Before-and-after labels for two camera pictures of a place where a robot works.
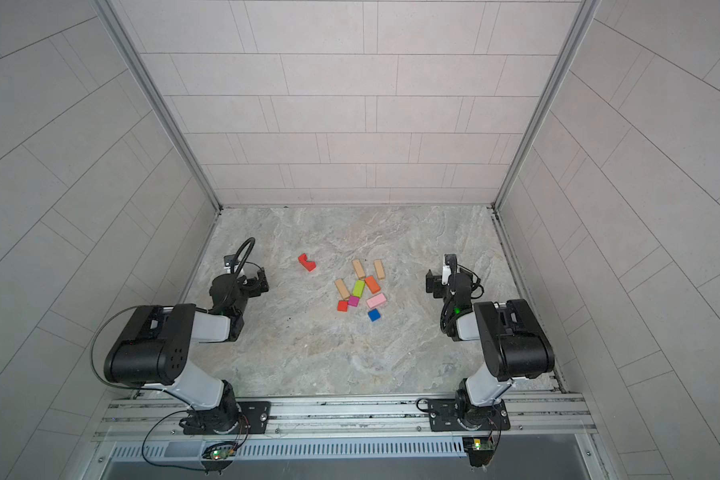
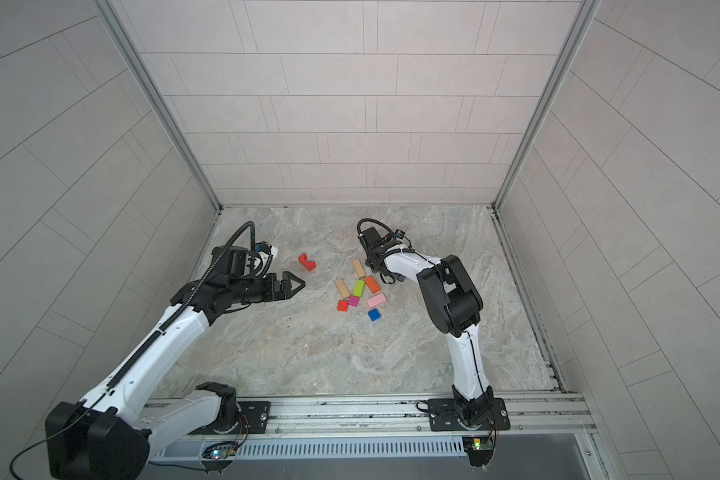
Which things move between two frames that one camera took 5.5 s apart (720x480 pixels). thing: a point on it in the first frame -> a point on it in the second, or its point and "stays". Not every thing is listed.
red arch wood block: x=309 y=265 stays
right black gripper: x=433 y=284 -> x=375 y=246
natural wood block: x=359 y=269 stays
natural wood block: x=344 y=292 stays
